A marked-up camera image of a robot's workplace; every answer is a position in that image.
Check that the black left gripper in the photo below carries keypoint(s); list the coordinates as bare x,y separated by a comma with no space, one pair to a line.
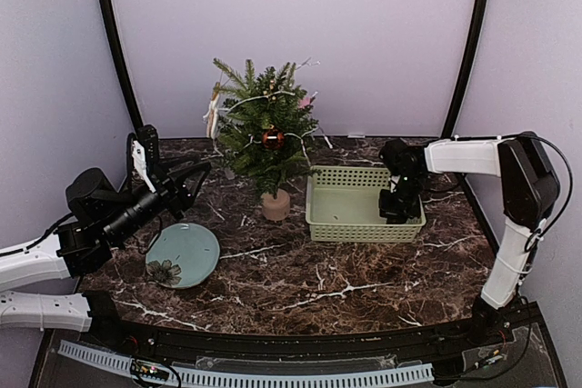
172,188

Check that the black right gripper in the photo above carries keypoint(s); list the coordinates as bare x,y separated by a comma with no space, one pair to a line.
395,215

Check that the clear battery box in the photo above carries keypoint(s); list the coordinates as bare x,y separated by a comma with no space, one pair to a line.
230,175

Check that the green perforated plastic basket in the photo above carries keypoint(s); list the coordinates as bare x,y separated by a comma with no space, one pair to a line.
342,206

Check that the white snowman ornament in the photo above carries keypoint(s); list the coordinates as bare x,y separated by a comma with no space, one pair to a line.
212,115

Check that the red ball ornament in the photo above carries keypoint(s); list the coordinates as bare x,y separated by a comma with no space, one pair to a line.
273,139

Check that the small green christmas tree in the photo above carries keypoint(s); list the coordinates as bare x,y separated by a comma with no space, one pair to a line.
265,124

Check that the small silver bell cluster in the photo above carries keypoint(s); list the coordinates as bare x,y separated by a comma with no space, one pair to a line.
275,87

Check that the pink bow ornament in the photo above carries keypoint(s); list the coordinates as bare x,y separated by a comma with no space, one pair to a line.
306,103

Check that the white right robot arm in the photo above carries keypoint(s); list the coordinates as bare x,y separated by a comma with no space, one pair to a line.
529,185

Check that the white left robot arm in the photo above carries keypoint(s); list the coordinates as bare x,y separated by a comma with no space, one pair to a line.
80,243

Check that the pink tree pot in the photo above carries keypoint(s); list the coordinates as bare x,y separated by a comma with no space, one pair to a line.
276,208

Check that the teal flower plate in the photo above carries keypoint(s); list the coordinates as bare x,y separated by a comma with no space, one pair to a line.
183,256

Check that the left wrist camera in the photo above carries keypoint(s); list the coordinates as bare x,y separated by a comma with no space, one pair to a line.
142,152

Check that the black front rail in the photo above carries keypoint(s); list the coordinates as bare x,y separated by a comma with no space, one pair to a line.
438,342

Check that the white slotted cable duct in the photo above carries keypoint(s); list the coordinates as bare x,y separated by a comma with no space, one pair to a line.
222,372

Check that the black left corner post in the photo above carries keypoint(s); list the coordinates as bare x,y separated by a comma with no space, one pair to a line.
118,58

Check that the black corner post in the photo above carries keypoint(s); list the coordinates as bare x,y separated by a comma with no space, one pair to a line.
465,68
118,58

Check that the black right corner post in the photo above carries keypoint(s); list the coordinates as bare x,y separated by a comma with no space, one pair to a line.
465,68

